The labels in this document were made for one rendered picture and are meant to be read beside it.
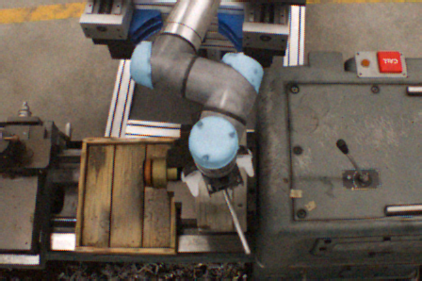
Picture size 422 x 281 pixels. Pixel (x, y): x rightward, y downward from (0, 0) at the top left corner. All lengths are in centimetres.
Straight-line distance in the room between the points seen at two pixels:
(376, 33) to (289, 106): 175
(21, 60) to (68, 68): 28
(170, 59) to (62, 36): 224
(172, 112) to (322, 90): 124
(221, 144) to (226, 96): 8
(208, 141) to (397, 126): 66
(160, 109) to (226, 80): 167
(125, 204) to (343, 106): 71
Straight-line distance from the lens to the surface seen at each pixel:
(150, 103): 261
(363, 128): 141
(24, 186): 174
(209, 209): 140
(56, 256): 193
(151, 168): 151
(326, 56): 149
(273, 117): 140
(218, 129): 89
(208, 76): 94
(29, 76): 310
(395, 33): 314
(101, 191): 176
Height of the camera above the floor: 251
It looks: 67 degrees down
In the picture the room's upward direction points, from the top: 5 degrees counter-clockwise
